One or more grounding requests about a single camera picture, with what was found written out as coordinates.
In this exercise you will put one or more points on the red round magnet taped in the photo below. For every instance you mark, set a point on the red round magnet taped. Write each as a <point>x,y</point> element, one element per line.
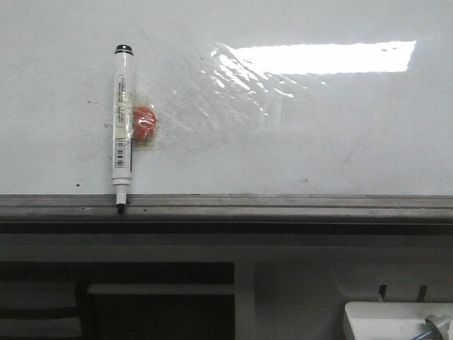
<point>144,124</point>

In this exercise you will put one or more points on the white whiteboard marker pen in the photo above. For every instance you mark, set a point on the white whiteboard marker pen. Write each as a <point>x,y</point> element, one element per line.
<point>123,124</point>

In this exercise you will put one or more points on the white whiteboard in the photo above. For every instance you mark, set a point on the white whiteboard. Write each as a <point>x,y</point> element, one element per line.
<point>261,97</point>

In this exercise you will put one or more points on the white clamp block with screw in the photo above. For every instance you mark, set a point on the white clamp block with screw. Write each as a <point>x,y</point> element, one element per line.
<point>397,320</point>

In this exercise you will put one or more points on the grey aluminium marker tray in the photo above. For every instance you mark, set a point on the grey aluminium marker tray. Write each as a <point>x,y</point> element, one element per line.
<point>141,208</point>

